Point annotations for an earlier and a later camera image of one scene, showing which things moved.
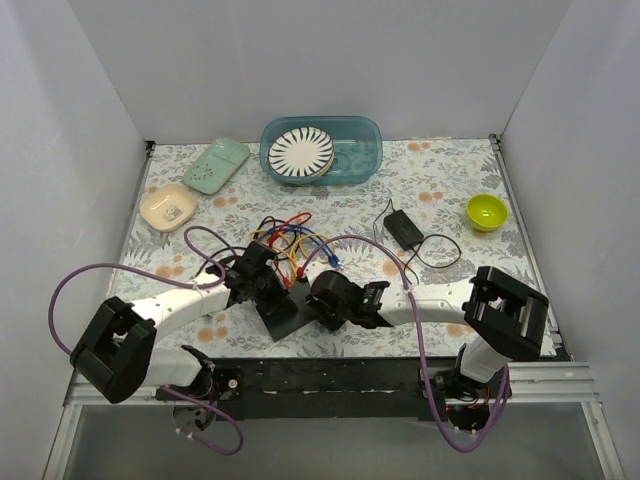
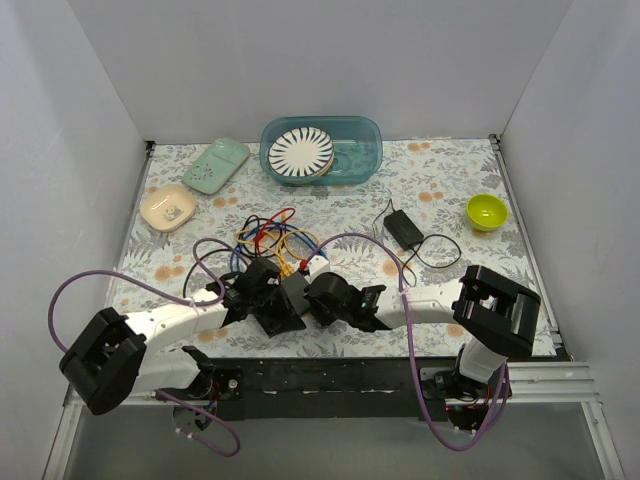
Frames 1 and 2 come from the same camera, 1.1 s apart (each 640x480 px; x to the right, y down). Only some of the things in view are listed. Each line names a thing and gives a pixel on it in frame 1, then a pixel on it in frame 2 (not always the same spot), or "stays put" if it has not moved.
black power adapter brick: (403, 229) stays put
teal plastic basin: (321, 150) stays put
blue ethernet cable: (333, 260) -> (272, 225)
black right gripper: (315, 301) stays put
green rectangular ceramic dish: (216, 165) stays put
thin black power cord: (387, 206) -> (427, 264)
